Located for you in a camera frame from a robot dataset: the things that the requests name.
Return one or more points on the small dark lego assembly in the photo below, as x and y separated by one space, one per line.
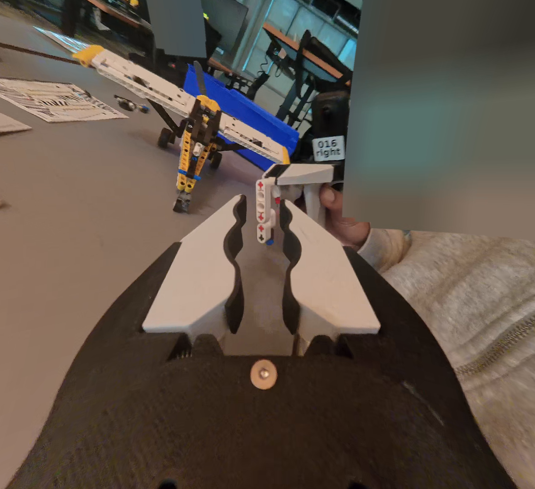
131 104

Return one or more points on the white paper sheet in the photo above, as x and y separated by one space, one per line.
10 123

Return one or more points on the wooden table dark legs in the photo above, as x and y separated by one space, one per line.
71 12

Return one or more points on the person's right forearm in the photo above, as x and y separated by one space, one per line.
384 246

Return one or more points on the wooden standing desk black frame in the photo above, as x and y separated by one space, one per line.
305 62

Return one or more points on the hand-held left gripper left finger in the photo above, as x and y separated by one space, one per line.
188 288

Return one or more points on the yellow white lego airplane model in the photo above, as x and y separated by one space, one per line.
167 94

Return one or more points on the printed paper sheet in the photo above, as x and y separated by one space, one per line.
65 39

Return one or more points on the printed instruction sheet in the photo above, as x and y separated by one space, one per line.
58 98

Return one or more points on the person's right hand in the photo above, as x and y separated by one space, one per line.
347 225

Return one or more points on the white lego beam assembly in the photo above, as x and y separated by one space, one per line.
262 213

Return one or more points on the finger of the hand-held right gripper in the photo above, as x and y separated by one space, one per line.
269 171
311 174

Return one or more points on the blue plastic bin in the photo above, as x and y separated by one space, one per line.
250 113

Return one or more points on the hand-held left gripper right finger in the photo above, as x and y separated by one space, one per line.
334 288

